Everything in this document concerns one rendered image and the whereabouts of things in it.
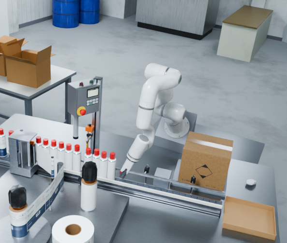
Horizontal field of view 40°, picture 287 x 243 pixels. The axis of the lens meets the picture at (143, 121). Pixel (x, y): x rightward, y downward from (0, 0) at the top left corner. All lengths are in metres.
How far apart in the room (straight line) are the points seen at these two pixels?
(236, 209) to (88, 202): 0.92
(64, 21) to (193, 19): 2.78
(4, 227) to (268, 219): 1.53
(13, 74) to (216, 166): 2.35
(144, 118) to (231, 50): 5.92
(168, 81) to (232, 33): 5.77
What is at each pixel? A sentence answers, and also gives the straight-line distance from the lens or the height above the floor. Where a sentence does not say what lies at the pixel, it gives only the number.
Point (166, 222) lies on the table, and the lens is 2.36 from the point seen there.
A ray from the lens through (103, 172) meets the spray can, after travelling 2.47.
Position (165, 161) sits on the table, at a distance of 2.85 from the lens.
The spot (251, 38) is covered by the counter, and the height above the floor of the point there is 0.45.
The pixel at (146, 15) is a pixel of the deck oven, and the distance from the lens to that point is 9.23.
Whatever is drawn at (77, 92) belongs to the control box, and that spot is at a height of 1.45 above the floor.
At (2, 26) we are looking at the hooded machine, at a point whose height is 0.43.
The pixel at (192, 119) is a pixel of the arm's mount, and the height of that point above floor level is 1.06.
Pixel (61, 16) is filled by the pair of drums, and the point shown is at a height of 0.25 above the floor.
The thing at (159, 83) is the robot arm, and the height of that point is 1.57.
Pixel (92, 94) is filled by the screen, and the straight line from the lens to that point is 2.36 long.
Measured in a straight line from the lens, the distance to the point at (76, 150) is 2.48.
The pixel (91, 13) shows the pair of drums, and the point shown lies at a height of 0.25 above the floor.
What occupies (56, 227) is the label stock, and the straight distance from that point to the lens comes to 2.00.
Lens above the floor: 2.41
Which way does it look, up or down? 28 degrees down
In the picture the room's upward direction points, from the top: 6 degrees clockwise
